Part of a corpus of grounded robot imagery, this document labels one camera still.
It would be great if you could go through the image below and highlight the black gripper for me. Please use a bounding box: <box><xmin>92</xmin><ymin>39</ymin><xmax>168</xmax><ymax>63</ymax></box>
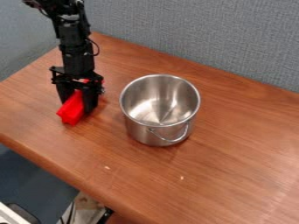
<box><xmin>49</xmin><ymin>43</ymin><xmax>104</xmax><ymax>114</ymax></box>

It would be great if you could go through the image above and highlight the red star-shaped block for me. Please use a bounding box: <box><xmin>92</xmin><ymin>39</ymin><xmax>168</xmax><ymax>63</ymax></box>
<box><xmin>56</xmin><ymin>90</ymin><xmax>84</xmax><ymax>126</ymax></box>

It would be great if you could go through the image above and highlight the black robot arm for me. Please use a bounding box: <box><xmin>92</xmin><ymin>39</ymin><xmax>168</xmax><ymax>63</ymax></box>
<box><xmin>21</xmin><ymin>0</ymin><xmax>104</xmax><ymax>114</ymax></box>

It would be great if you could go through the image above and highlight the white object at corner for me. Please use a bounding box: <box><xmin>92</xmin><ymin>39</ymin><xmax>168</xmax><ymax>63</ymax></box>
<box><xmin>0</xmin><ymin>202</ymin><xmax>40</xmax><ymax>224</ymax></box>

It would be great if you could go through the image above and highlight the metal pot with handle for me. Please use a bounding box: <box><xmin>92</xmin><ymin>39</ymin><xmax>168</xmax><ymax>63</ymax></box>
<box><xmin>118</xmin><ymin>73</ymin><xmax>201</xmax><ymax>147</ymax></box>

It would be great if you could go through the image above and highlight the table leg frame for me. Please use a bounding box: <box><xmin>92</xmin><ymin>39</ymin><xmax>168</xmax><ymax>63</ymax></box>
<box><xmin>56</xmin><ymin>192</ymin><xmax>113</xmax><ymax>224</ymax></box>

